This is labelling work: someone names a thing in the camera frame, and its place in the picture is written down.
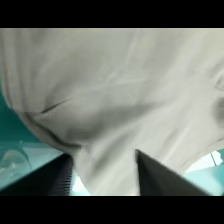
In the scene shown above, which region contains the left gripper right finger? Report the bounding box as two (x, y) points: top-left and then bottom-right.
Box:
(135, 149), (210, 197)

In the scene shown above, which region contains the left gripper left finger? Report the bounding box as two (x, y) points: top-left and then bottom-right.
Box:
(0, 153), (74, 197)

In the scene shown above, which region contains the white shirt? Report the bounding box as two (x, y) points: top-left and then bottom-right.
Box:
(0, 28), (224, 197)

